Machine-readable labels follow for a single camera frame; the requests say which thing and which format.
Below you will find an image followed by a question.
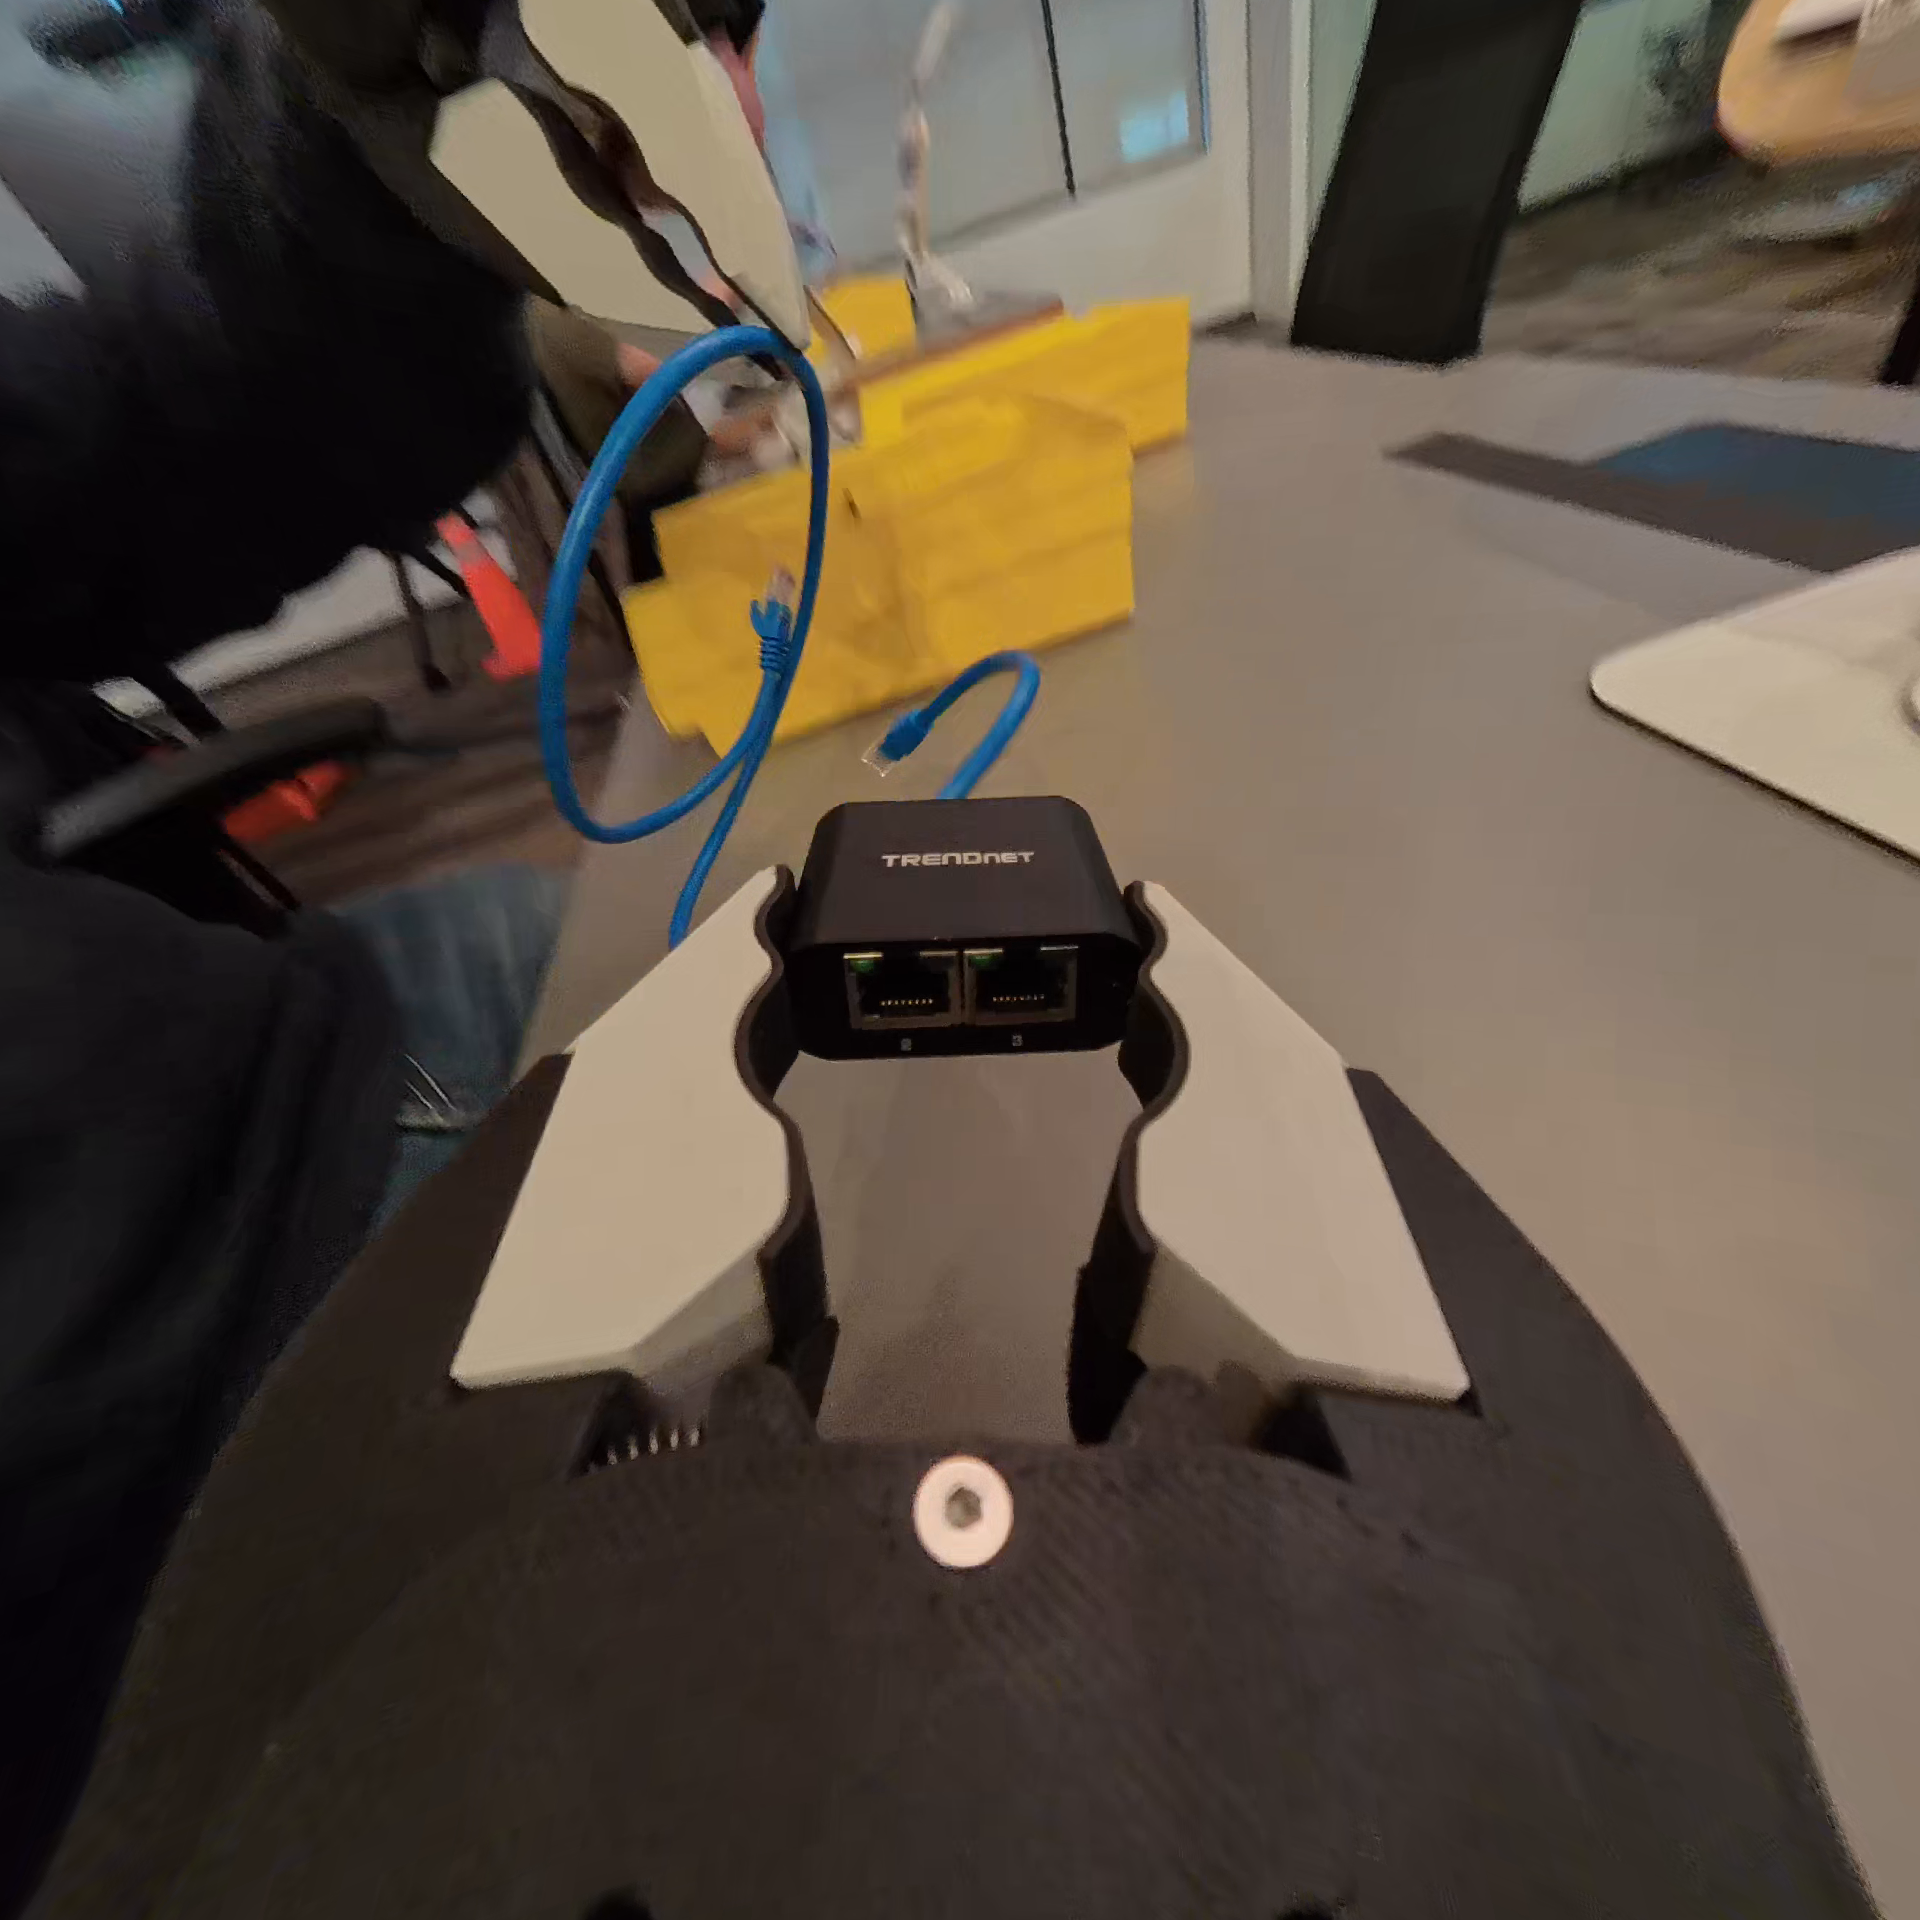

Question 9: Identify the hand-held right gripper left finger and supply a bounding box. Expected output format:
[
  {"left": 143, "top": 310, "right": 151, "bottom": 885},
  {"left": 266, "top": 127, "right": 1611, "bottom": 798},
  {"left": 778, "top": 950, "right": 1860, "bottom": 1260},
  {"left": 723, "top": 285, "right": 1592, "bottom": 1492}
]
[{"left": 448, "top": 864, "right": 840, "bottom": 1413}]

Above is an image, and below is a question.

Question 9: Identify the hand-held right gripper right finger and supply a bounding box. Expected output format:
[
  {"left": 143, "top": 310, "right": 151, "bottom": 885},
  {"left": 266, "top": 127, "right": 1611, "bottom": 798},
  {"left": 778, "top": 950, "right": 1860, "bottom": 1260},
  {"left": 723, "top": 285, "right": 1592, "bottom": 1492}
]
[{"left": 1066, "top": 880, "right": 1474, "bottom": 1433}]

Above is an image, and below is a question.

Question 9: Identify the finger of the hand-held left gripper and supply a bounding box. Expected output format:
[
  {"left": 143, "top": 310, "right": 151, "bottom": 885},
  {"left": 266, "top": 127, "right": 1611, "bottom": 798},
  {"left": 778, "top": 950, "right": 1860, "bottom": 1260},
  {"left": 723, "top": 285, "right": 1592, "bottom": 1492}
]
[
  {"left": 423, "top": 71, "right": 740, "bottom": 339},
  {"left": 515, "top": 0, "right": 817, "bottom": 344}
]

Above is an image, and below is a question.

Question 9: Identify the black network switch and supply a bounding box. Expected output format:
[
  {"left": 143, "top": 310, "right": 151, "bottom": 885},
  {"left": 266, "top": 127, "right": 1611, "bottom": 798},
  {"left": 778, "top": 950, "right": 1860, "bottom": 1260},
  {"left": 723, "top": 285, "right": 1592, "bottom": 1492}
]
[{"left": 780, "top": 795, "right": 1146, "bottom": 1068}]

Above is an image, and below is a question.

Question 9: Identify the blue ethernet cable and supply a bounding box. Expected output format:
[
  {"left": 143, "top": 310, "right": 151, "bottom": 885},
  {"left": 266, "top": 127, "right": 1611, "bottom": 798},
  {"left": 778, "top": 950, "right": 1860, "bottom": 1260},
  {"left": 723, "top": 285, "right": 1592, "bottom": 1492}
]
[{"left": 538, "top": 325, "right": 1048, "bottom": 950}]

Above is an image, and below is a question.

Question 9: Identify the person's leg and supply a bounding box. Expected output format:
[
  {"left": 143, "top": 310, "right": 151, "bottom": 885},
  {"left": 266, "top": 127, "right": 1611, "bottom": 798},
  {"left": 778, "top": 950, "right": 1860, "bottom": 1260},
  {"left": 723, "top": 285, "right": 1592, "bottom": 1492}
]
[{"left": 337, "top": 867, "right": 577, "bottom": 1224}]

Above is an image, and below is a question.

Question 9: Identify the metal stand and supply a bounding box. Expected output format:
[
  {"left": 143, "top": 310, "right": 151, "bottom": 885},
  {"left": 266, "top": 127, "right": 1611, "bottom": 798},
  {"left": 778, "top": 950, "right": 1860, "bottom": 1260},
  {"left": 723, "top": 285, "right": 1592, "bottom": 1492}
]
[{"left": 892, "top": 0, "right": 1071, "bottom": 360}]

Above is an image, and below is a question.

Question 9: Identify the orange plastic object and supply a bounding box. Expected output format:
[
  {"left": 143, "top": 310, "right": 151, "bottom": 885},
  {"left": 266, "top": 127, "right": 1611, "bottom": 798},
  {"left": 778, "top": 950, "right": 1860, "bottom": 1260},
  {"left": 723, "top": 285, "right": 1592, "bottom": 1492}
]
[
  {"left": 225, "top": 760, "right": 355, "bottom": 845},
  {"left": 432, "top": 515, "right": 544, "bottom": 684}
]

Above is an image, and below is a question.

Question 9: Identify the yellow plastic bin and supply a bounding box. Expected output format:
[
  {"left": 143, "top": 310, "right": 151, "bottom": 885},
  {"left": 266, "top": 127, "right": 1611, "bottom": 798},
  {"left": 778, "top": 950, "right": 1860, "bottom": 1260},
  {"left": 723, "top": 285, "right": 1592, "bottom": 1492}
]
[
  {"left": 810, "top": 276, "right": 1199, "bottom": 460},
  {"left": 618, "top": 393, "right": 1138, "bottom": 747}
]

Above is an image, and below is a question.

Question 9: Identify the person's dark jacket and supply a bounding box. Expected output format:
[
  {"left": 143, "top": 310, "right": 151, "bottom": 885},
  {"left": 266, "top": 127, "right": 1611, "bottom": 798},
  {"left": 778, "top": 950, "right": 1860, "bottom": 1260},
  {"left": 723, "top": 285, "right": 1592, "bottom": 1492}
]
[{"left": 0, "top": 660, "right": 407, "bottom": 1920}]

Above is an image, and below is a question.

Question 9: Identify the white framed glass door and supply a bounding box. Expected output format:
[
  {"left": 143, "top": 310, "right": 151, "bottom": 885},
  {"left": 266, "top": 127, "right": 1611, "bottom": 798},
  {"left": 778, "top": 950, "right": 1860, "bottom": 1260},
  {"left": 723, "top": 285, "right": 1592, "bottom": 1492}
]
[{"left": 751, "top": 0, "right": 1256, "bottom": 325}]

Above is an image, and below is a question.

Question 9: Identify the black office chair armrest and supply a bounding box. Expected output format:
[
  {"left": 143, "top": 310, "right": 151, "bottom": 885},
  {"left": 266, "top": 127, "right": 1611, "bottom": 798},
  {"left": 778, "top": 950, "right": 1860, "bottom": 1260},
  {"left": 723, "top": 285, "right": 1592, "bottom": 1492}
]
[{"left": 36, "top": 696, "right": 401, "bottom": 864}]

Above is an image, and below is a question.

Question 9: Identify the white board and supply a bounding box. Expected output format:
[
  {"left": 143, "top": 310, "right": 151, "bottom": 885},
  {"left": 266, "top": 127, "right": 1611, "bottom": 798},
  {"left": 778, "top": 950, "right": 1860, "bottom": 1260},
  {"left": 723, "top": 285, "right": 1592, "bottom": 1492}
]
[{"left": 1587, "top": 544, "right": 1920, "bottom": 869}]

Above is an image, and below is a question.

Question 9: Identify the black pillar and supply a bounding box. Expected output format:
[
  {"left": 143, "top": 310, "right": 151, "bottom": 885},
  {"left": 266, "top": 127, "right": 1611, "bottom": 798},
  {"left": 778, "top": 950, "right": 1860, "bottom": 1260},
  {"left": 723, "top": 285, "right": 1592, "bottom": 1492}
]
[{"left": 1287, "top": 0, "right": 1588, "bottom": 368}]

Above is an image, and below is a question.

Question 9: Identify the dark grey strip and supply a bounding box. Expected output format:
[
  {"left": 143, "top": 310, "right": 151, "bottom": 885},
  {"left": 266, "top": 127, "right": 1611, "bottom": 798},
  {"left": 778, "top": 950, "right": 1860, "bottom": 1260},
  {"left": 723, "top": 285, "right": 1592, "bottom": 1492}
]
[{"left": 1387, "top": 432, "right": 1864, "bottom": 579}]

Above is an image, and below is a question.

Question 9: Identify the blue mat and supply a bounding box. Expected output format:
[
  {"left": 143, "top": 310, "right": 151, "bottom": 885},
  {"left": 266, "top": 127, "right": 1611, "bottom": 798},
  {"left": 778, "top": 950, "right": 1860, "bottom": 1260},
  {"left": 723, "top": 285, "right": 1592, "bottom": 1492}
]
[{"left": 1587, "top": 422, "right": 1920, "bottom": 531}]

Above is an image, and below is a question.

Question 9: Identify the wooden clipboard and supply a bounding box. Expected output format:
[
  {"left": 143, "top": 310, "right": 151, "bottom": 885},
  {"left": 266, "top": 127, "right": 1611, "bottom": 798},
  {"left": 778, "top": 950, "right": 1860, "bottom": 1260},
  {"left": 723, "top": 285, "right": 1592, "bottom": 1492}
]
[{"left": 1714, "top": 0, "right": 1920, "bottom": 168}]

